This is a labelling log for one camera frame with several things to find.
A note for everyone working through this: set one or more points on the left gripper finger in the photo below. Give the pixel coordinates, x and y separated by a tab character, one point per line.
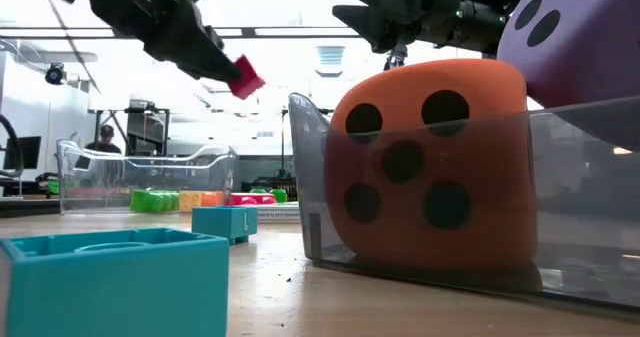
190	47
216	34

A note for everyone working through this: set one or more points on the small red toy cube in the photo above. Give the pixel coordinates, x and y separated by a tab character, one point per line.
246	79

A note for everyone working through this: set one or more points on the orange foam die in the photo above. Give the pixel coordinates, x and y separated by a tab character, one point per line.
490	87

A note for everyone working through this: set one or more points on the purple foam die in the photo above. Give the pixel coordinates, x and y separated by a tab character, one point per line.
575	62

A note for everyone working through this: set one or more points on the orange toy brick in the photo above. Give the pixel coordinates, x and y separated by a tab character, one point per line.
212	199

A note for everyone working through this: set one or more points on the small yellow toy cube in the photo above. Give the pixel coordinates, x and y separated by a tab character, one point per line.
190	202

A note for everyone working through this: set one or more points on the clear plastic container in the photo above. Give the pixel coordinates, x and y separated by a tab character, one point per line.
100	177

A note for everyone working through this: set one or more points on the long green toy brick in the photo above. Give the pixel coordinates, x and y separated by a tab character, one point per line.
152	202

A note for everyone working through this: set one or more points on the red toy brick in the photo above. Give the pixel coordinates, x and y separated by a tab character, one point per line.
250	199

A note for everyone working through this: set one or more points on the teal toy cube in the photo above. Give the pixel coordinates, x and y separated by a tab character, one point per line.
115	287
225	222

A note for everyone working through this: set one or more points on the ceiling air vent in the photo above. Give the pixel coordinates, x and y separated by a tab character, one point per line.
330	59

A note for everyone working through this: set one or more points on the black background table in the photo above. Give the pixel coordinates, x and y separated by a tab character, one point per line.
112	110

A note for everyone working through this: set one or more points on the person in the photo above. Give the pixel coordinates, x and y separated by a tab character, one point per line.
106	133

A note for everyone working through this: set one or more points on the black ceiling spotlight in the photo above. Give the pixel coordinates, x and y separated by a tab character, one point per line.
54	75

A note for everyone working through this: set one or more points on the black plastic basket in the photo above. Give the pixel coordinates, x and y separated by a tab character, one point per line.
292	189

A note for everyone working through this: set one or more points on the small green crate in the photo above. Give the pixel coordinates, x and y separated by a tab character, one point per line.
53	187

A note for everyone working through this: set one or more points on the black computer monitor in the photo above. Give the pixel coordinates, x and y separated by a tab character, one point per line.
22	152

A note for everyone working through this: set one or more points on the grey translucent plastic tray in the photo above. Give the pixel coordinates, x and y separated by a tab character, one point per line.
585	202

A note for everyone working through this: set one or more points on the black frame clamp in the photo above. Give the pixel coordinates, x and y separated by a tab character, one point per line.
395	62

